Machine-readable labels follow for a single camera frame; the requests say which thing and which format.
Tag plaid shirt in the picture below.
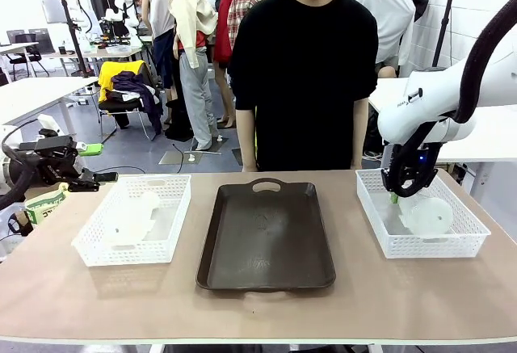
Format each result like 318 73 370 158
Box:
227 0 270 49

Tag person left forearm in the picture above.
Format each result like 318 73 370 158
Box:
350 96 369 170

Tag mannequin in white shirt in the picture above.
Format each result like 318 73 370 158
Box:
353 0 417 67

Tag brown cardboard box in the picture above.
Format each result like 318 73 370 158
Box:
23 185 61 201

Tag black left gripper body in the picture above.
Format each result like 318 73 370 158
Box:
18 135 82 187

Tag white board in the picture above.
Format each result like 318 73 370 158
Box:
36 0 69 25

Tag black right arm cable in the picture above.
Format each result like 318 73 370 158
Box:
389 0 517 199

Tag mannequin cream jacket grey pants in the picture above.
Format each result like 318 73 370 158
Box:
168 0 221 152

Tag purple cloth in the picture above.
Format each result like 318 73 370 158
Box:
111 70 163 136

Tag white perforated plastic basket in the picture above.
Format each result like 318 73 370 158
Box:
71 174 192 268
355 167 492 260

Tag grey mannequin base plate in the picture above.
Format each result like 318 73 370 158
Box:
193 137 229 155
158 149 203 166

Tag translucent conical flask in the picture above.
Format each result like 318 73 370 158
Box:
398 195 454 237

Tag black tripod stand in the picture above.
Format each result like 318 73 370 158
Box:
430 0 460 67
56 0 98 78

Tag mannequin white top navy skirt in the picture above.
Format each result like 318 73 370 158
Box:
141 0 179 124

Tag small black device with cable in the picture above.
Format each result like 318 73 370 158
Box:
7 210 36 237

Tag person right forearm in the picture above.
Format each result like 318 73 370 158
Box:
235 108 259 173

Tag person torso black sweater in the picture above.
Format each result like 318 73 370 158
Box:
226 0 380 172

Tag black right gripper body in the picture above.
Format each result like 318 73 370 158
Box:
381 142 439 200

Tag yellow cloth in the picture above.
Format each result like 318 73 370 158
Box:
98 60 146 103

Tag dark brown handled tray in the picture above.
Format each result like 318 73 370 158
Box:
195 178 337 292

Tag translucent plastic lab vessel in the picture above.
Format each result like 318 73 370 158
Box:
105 190 162 245

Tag black office chair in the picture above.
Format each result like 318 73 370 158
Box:
6 29 49 79

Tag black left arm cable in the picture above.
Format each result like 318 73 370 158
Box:
0 120 45 211

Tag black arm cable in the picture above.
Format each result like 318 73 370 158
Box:
0 120 45 211
389 0 517 199

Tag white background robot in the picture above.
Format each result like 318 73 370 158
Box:
103 0 141 39

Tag green white printed bag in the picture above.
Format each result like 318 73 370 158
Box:
23 183 70 229

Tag cluttered background table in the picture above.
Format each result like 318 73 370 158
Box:
40 44 154 71

